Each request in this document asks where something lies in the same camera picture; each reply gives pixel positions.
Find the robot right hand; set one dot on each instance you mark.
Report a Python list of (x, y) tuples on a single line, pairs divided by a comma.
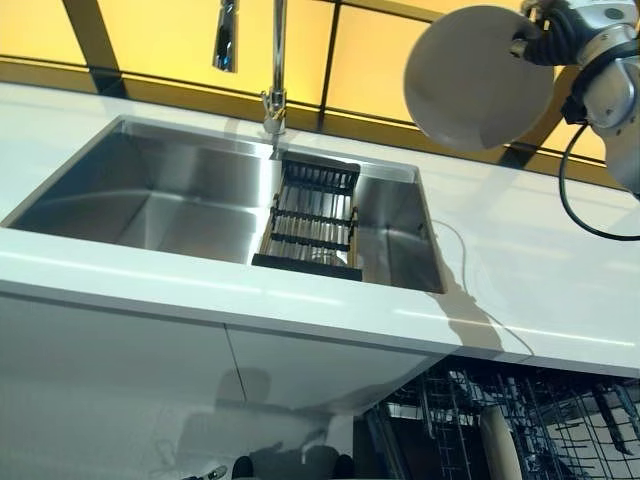
[(555, 35)]

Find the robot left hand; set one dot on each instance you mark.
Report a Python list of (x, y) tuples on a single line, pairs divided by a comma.
[(210, 475)]

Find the cream round plate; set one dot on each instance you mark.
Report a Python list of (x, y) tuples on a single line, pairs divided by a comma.
[(497, 445), (465, 75)]

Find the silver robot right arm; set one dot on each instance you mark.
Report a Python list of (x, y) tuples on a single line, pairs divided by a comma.
[(620, 95)]

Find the robot right leg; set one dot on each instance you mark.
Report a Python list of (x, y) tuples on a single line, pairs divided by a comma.
[(342, 467)]

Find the white cabinet door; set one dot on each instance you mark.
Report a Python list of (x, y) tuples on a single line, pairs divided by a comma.
[(125, 350), (325, 370)]

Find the black sink drying rack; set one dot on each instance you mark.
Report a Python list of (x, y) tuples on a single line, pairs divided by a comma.
[(305, 267)]

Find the stainless steel sink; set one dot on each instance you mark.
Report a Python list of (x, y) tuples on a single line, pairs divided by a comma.
[(175, 200)]

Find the chrome gooseneck faucet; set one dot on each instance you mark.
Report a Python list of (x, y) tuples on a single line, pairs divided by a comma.
[(279, 75)]

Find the dark window frame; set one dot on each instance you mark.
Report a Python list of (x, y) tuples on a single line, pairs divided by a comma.
[(95, 50)]

